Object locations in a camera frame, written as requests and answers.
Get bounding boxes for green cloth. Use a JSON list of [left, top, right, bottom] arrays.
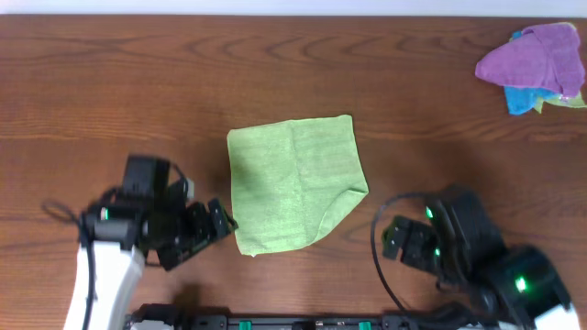
[[227, 115, 369, 257], [533, 93, 586, 114]]

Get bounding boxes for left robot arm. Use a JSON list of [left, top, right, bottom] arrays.
[[64, 178, 238, 329]]

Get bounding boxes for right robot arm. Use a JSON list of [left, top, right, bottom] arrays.
[[381, 193, 581, 330]]

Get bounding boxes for blue cloth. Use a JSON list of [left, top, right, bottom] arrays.
[[502, 28, 562, 116]]

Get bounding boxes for purple cloth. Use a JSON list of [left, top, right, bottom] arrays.
[[475, 22, 586, 97]]

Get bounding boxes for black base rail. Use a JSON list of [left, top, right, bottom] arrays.
[[123, 302, 460, 330]]

